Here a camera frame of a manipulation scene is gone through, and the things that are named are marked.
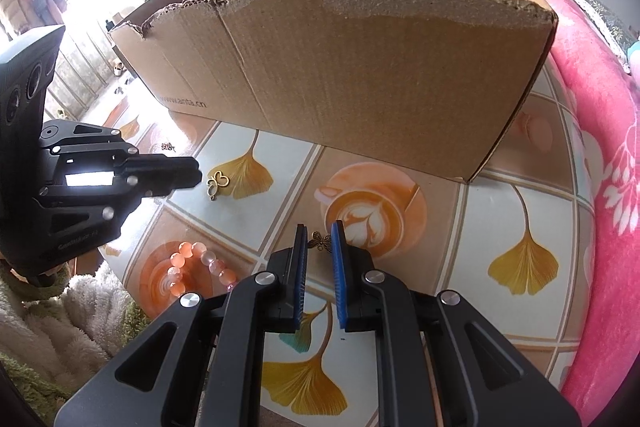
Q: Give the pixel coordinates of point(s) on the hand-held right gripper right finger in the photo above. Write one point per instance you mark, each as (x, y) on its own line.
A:
(337, 277)

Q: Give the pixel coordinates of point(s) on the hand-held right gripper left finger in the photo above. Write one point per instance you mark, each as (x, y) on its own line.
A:
(302, 277)

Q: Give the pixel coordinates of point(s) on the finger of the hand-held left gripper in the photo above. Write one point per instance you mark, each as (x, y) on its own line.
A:
(150, 188)
(160, 166)

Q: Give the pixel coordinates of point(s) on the bronze butterfly charm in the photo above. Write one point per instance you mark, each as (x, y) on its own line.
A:
(320, 241)

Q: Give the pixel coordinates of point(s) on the gold butterfly outline charm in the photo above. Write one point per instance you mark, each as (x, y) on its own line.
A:
(212, 193)

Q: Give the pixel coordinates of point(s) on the brown cardboard box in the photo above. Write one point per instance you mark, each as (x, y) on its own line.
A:
(375, 82)

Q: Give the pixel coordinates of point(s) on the ginkgo print tablecloth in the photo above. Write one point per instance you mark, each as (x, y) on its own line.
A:
(450, 232)

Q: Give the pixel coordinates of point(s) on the white green fluffy blanket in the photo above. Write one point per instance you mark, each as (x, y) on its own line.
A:
(75, 322)

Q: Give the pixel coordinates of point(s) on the pink flower blanket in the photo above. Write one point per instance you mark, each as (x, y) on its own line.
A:
(610, 132)

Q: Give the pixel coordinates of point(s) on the grey patterned cloth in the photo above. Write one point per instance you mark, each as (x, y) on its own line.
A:
(605, 22)

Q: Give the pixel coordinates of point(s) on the light blue blanket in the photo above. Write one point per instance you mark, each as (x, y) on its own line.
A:
(636, 57)

